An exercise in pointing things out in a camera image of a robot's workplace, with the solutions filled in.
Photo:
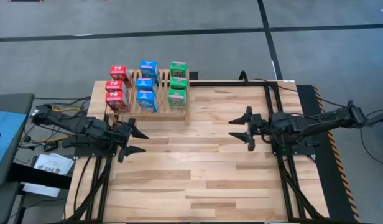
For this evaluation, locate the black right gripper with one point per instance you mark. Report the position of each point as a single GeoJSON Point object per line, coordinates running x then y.
{"type": "Point", "coordinates": [256, 127]}

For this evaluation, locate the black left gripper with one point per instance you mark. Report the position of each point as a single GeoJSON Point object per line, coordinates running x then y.
{"type": "Point", "coordinates": [126, 137]}

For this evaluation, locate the blue Rice Krispies cereal box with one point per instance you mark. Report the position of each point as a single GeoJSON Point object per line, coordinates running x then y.
{"type": "Point", "coordinates": [149, 68]}
{"type": "Point", "coordinates": [146, 101]}
{"type": "Point", "coordinates": [145, 84]}

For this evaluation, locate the red Froot Loops cereal box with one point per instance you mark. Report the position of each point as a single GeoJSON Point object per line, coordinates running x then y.
{"type": "Point", "coordinates": [118, 73]}
{"type": "Point", "coordinates": [114, 85]}
{"type": "Point", "coordinates": [116, 101]}

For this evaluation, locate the green Apple Jacks cereal box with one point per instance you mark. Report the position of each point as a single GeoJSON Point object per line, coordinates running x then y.
{"type": "Point", "coordinates": [179, 83]}
{"type": "Point", "coordinates": [177, 99]}
{"type": "Point", "coordinates": [178, 69]}

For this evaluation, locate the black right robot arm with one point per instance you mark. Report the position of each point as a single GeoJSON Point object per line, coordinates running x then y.
{"type": "Point", "coordinates": [319, 123]}

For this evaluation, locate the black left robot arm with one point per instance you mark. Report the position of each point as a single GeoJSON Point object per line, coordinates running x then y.
{"type": "Point", "coordinates": [79, 127]}

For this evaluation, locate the slatted wooden shelf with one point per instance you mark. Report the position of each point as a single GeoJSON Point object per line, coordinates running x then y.
{"type": "Point", "coordinates": [162, 115]}

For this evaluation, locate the white printed paper sheet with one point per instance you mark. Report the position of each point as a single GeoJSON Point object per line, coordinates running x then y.
{"type": "Point", "coordinates": [53, 161]}

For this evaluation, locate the black power adapter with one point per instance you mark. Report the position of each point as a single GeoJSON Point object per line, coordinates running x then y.
{"type": "Point", "coordinates": [50, 146]}

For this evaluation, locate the dark grey desk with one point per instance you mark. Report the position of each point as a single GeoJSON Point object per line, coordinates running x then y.
{"type": "Point", "coordinates": [3, 202]}
{"type": "Point", "coordinates": [14, 102]}

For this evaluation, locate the blue flat pad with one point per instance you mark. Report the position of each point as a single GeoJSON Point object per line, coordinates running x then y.
{"type": "Point", "coordinates": [5, 140]}

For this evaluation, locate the black stand foot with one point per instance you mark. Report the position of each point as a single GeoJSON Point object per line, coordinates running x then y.
{"type": "Point", "coordinates": [379, 118]}

